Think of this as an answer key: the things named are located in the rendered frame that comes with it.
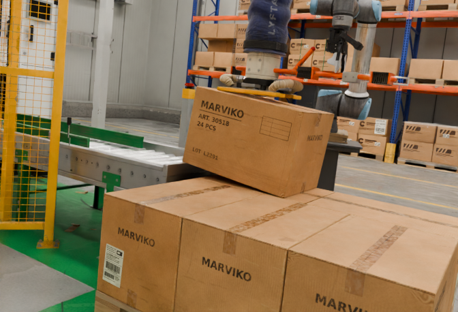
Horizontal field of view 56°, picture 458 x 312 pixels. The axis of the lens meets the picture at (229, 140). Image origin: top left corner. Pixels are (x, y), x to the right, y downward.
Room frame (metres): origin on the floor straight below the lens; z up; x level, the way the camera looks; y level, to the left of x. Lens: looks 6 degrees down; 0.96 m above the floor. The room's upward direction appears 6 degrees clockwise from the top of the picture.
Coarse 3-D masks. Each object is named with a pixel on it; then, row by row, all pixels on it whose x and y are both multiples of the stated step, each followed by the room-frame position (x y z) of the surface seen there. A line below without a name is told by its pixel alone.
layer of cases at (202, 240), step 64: (128, 192) 1.70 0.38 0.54; (192, 192) 1.82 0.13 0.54; (256, 192) 1.95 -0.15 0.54; (320, 192) 2.11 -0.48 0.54; (128, 256) 1.56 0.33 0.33; (192, 256) 1.40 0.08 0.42; (256, 256) 1.27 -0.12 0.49; (320, 256) 1.19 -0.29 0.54; (384, 256) 1.24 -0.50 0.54; (448, 256) 1.30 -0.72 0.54
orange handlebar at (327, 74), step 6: (240, 66) 2.26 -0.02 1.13; (276, 72) 2.15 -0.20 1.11; (282, 72) 2.13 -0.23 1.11; (288, 72) 2.11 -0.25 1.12; (294, 72) 2.09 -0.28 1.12; (318, 72) 2.02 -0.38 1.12; (324, 72) 2.01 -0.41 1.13; (330, 72) 1.99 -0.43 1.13; (336, 78) 2.03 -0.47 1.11; (360, 78) 1.92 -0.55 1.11; (366, 78) 1.90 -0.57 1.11; (396, 78) 1.86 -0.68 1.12
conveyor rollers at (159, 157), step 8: (96, 144) 2.99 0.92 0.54; (104, 144) 3.05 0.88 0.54; (112, 144) 3.11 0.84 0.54; (120, 144) 3.07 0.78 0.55; (112, 152) 2.76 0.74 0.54; (120, 152) 2.72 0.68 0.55; (128, 152) 2.77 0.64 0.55; (136, 152) 2.82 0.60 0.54; (144, 152) 2.88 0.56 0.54; (152, 152) 2.94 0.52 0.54; (160, 152) 2.90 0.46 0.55; (144, 160) 2.51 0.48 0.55; (152, 160) 2.56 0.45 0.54; (160, 160) 2.62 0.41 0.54; (168, 160) 2.68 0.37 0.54; (176, 160) 2.62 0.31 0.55
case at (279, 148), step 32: (224, 96) 2.09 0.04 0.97; (256, 96) 2.37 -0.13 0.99; (192, 128) 2.18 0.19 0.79; (224, 128) 2.08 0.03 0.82; (256, 128) 1.98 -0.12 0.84; (288, 128) 1.90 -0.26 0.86; (320, 128) 2.08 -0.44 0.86; (192, 160) 2.17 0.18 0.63; (224, 160) 2.07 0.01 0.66; (256, 160) 1.97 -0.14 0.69; (288, 160) 1.89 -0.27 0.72; (320, 160) 2.18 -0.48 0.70; (288, 192) 1.92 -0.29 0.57
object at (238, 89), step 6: (240, 84) 2.17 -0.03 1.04; (222, 90) 2.17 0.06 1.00; (228, 90) 2.15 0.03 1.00; (234, 90) 2.13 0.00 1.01; (240, 90) 2.11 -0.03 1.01; (246, 90) 2.10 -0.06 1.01; (252, 90) 2.08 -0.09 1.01; (258, 90) 2.07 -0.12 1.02; (264, 90) 2.09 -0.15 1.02; (276, 96) 2.01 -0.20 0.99; (282, 96) 2.06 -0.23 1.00
